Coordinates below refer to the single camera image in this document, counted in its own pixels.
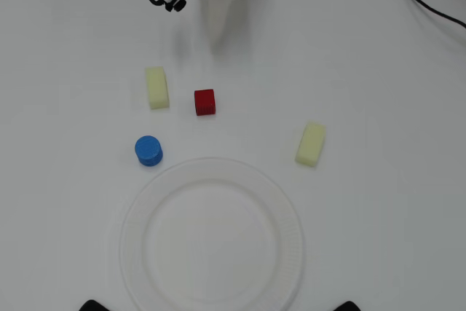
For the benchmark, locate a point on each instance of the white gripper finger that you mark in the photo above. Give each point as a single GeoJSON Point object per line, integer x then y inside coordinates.
{"type": "Point", "coordinates": [218, 19]}

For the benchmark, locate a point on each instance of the black rounded foot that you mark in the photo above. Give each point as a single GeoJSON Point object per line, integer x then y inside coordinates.
{"type": "Point", "coordinates": [350, 306]}
{"type": "Point", "coordinates": [92, 306]}

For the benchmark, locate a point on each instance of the pale yellow foam block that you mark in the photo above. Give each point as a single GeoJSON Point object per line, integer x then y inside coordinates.
{"type": "Point", "coordinates": [157, 87]}
{"type": "Point", "coordinates": [310, 144]}

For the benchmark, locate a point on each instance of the blue cylinder block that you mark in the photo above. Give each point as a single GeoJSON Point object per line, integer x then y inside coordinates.
{"type": "Point", "coordinates": [148, 150]}

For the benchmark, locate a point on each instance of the white round plate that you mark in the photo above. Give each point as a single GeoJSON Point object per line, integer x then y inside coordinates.
{"type": "Point", "coordinates": [211, 238]}

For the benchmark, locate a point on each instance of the red block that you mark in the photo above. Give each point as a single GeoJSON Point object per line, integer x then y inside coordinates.
{"type": "Point", "coordinates": [204, 101]}

